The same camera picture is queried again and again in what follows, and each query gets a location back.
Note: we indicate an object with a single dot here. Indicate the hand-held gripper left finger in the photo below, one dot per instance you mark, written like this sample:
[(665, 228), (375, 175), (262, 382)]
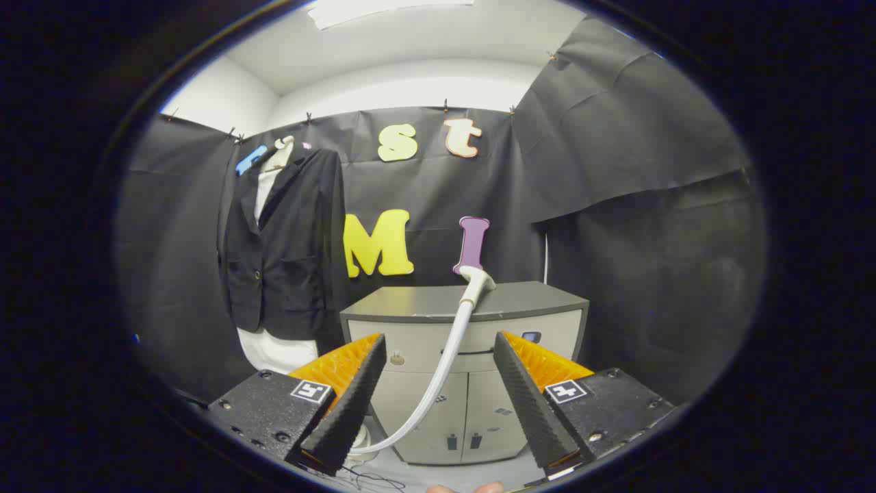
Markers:
[(356, 404)]

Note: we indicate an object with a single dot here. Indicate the white clothes hanger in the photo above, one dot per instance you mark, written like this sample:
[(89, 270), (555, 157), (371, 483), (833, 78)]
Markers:
[(282, 154)]

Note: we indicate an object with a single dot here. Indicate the grey cabinet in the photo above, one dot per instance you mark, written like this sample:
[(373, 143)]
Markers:
[(424, 301)]

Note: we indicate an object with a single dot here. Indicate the white garment steamer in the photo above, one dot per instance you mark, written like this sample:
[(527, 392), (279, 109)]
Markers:
[(452, 356)]

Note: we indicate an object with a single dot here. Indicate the white shirt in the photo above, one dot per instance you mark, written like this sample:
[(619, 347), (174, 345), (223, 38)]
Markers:
[(274, 350)]

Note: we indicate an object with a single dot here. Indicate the black suit jacket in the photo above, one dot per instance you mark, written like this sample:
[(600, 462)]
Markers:
[(287, 260)]

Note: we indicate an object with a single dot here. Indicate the black backdrop cloth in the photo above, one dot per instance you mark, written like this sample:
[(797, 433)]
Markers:
[(616, 205)]

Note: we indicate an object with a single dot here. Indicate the ceiling light panel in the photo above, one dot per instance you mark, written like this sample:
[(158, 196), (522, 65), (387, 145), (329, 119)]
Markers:
[(383, 10)]

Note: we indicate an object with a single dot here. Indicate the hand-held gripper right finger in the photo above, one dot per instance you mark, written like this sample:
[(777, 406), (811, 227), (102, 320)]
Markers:
[(527, 404)]

